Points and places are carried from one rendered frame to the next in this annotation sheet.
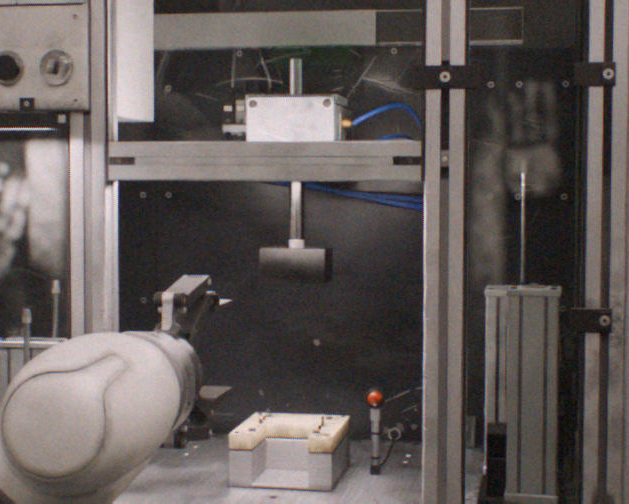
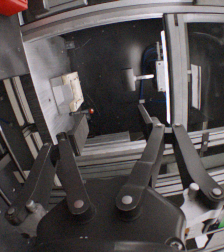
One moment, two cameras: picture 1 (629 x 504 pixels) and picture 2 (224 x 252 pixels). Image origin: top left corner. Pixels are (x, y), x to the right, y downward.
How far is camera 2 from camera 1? 1.08 m
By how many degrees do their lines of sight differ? 34
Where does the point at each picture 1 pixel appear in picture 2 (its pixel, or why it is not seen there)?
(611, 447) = not seen: hidden behind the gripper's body
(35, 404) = not seen: outside the picture
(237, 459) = (58, 80)
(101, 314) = (103, 18)
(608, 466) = not seen: hidden behind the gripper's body
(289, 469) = (62, 91)
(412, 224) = (135, 96)
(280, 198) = (137, 59)
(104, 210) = (152, 13)
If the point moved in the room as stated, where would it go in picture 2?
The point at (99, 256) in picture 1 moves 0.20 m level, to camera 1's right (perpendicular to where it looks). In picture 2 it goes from (131, 13) to (139, 87)
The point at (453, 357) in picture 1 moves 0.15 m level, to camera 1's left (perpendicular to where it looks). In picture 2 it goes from (115, 159) to (106, 122)
